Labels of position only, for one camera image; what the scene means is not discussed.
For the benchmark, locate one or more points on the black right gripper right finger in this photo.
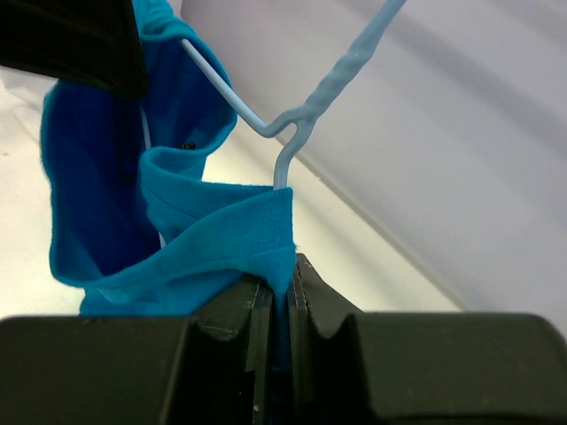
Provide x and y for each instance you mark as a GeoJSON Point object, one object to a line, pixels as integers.
{"type": "Point", "coordinates": [352, 367]}

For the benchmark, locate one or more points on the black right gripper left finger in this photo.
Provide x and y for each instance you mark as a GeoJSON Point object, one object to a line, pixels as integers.
{"type": "Point", "coordinates": [210, 367]}

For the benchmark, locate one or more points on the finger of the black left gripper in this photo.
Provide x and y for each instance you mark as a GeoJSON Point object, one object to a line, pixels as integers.
{"type": "Point", "coordinates": [90, 42]}

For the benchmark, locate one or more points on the blue t shirt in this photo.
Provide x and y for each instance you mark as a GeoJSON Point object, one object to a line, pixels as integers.
{"type": "Point", "coordinates": [134, 223]}

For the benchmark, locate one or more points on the light blue wire hanger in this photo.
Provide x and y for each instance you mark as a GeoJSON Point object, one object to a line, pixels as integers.
{"type": "Point", "coordinates": [319, 93]}

